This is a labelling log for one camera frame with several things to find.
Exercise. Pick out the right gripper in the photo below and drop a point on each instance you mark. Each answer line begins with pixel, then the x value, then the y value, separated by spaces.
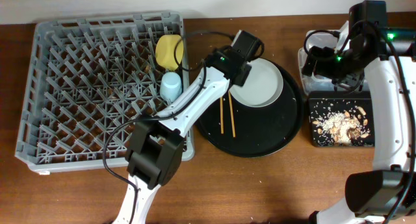
pixel 324 54

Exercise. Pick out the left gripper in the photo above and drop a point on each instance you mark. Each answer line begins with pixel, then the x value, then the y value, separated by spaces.
pixel 247 68

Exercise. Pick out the grey plate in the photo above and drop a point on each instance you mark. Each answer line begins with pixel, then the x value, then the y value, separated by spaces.
pixel 263 85

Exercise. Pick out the wooden chopstick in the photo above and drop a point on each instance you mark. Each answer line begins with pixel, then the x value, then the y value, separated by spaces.
pixel 221 116
pixel 231 115

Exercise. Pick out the food scraps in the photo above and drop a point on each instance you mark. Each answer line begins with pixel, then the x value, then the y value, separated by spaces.
pixel 341 125

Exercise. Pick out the light blue cup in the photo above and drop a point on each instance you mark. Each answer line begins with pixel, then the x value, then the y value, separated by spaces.
pixel 171 86

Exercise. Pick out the yellow bowl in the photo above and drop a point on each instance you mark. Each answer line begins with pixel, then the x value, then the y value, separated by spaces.
pixel 169 50

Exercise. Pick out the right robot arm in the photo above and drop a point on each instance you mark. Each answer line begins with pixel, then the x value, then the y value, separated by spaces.
pixel 368 49

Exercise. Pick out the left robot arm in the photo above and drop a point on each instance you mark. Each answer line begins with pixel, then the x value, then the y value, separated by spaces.
pixel 156 145

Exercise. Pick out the grey dishwasher rack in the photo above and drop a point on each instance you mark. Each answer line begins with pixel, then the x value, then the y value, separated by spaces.
pixel 86 77

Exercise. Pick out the clear plastic bin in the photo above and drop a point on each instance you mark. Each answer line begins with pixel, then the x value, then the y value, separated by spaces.
pixel 318 83

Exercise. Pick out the black rectangular tray bin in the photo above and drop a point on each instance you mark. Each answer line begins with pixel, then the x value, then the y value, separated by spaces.
pixel 338 120

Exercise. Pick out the round black tray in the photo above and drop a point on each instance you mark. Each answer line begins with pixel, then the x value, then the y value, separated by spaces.
pixel 259 131

